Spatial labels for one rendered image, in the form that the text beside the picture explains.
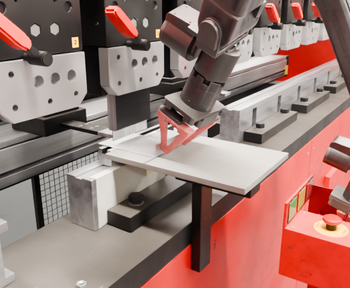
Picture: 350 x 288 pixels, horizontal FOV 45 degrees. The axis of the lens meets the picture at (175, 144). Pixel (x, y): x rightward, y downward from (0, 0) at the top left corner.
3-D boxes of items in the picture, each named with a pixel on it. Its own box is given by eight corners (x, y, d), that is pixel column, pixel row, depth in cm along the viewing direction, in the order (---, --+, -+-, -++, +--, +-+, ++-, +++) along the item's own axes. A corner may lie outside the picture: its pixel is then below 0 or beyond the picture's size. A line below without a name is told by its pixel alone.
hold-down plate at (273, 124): (261, 144, 117) (262, 134, 116) (243, 141, 120) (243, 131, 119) (297, 120, 141) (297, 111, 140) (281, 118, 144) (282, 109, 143)
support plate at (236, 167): (244, 195, 60) (245, 188, 60) (105, 159, 74) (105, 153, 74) (288, 158, 74) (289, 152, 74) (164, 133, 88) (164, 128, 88)
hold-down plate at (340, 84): (335, 94, 180) (336, 87, 179) (322, 92, 183) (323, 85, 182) (352, 83, 204) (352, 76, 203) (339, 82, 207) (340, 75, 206)
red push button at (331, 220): (337, 238, 90) (339, 223, 89) (318, 232, 92) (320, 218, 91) (342, 230, 93) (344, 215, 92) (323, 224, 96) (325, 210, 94)
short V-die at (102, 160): (111, 166, 76) (110, 151, 75) (99, 163, 78) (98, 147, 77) (173, 138, 92) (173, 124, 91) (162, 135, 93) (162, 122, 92)
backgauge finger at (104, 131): (99, 151, 79) (98, 125, 78) (11, 129, 93) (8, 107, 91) (139, 135, 89) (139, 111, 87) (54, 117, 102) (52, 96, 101)
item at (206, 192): (244, 291, 74) (251, 176, 67) (174, 263, 81) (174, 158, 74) (254, 279, 77) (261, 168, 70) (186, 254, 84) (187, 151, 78)
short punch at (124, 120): (117, 142, 77) (114, 90, 74) (108, 140, 78) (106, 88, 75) (150, 128, 85) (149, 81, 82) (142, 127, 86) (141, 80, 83)
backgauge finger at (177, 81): (217, 103, 116) (218, 85, 114) (142, 92, 129) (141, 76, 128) (237, 95, 125) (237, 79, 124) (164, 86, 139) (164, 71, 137)
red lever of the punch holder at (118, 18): (120, 3, 60) (152, 44, 68) (99, 3, 62) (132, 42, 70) (115, 13, 60) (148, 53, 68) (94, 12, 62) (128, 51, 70)
